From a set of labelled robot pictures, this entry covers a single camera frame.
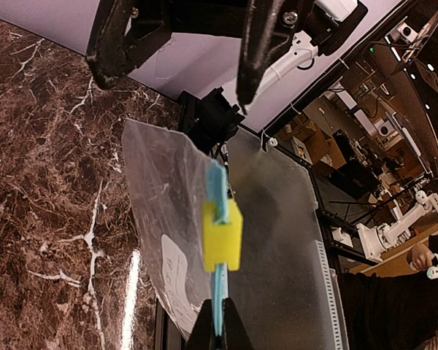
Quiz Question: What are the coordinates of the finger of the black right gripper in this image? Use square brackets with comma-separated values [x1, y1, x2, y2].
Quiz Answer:
[85, 0, 168, 90]
[235, 0, 315, 114]

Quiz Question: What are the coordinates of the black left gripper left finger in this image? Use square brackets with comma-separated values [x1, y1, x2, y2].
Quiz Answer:
[185, 299, 217, 350]

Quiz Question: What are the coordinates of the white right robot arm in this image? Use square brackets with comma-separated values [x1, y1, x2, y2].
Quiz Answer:
[85, 1, 368, 111]

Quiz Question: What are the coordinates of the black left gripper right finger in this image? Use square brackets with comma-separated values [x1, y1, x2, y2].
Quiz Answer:
[219, 297, 253, 350]

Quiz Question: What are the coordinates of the person hand in background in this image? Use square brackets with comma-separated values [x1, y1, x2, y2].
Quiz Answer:
[407, 243, 434, 271]

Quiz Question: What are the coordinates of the white slotted cable duct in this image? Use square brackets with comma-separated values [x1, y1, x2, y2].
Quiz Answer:
[314, 240, 348, 349]

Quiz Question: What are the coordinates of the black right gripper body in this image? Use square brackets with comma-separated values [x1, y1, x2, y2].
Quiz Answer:
[131, 1, 368, 57]

